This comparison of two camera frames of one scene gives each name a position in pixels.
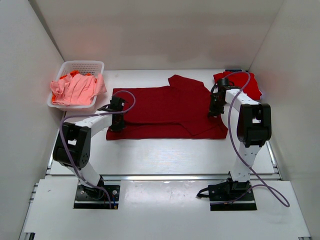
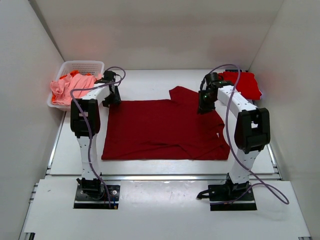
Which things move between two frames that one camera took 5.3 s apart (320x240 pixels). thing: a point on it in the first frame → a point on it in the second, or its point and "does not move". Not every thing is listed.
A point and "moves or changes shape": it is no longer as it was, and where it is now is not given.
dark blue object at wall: [233, 70] does not move
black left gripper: [117, 122] → [114, 97]
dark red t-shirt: [180, 111] moves or changes shape
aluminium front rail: [255, 177] does not move
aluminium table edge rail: [273, 158] does not move
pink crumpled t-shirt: [77, 89] does not move
